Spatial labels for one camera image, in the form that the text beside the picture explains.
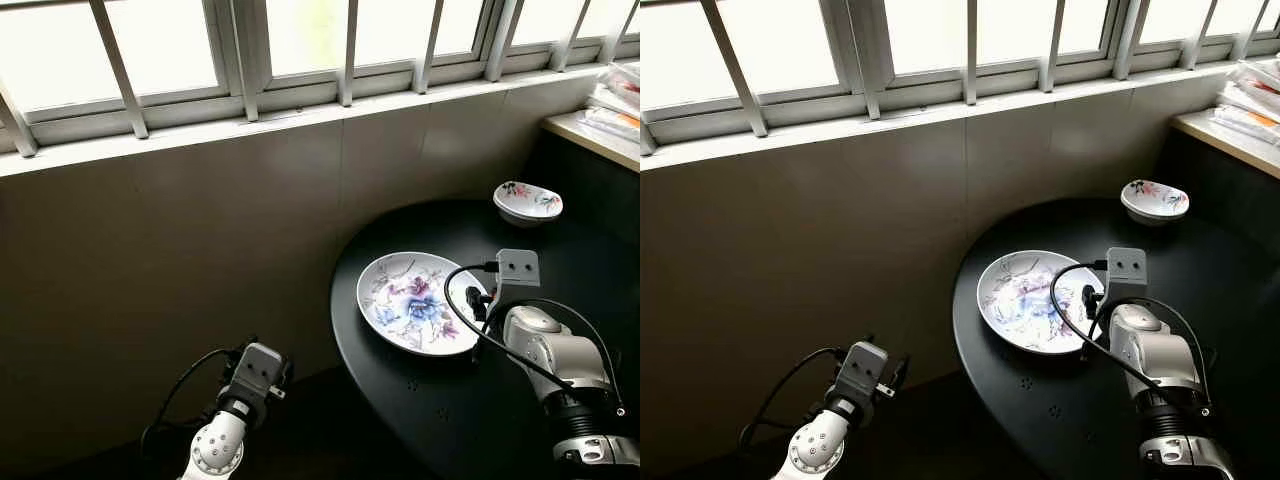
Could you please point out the large white floral plate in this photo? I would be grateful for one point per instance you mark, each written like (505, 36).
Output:
(410, 305)
(1030, 303)

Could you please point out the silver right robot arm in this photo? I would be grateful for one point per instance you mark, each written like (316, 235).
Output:
(570, 380)
(1170, 380)

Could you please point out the black round table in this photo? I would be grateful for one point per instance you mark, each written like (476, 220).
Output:
(450, 410)
(1060, 410)

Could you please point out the small white floral dish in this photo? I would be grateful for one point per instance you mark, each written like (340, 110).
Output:
(528, 200)
(1155, 198)

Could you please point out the light wooden counter top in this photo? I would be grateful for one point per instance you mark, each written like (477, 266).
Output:
(1225, 140)
(590, 140)

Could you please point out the white plastic package orange print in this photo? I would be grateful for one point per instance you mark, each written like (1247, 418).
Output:
(612, 122)
(1250, 122)

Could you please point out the white window sill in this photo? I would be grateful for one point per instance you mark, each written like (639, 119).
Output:
(900, 125)
(300, 120)

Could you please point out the white plastic package red print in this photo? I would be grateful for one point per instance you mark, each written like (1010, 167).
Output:
(625, 85)
(1262, 85)

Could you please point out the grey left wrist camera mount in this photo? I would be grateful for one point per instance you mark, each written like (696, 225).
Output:
(262, 370)
(868, 370)

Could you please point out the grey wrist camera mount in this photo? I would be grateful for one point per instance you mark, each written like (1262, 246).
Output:
(868, 370)
(518, 268)
(262, 370)
(1127, 266)

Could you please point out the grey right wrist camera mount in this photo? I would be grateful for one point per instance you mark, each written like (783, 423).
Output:
(1127, 266)
(518, 268)

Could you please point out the white barred window frame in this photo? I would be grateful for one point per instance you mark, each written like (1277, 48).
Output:
(240, 50)
(860, 50)

